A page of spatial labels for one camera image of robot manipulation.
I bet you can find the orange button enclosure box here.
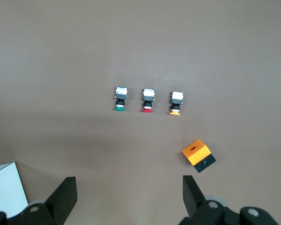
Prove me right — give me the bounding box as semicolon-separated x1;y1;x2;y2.
181;139;217;174

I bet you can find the brown table cover sheet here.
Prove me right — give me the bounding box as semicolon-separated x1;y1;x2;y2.
0;0;281;225

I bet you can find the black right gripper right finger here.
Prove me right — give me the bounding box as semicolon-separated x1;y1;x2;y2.
177;175;280;225

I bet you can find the green push button switch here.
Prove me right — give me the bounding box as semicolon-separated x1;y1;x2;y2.
113;86;128;112

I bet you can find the white drawer cabinet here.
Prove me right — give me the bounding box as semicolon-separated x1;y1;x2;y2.
0;161;29;219

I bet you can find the yellow push button switch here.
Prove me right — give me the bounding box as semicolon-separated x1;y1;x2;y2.
168;90;185;117

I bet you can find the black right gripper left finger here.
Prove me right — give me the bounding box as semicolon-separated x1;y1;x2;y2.
0;177;78;225

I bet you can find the red push button switch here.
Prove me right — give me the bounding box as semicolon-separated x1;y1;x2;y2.
140;88;155;113

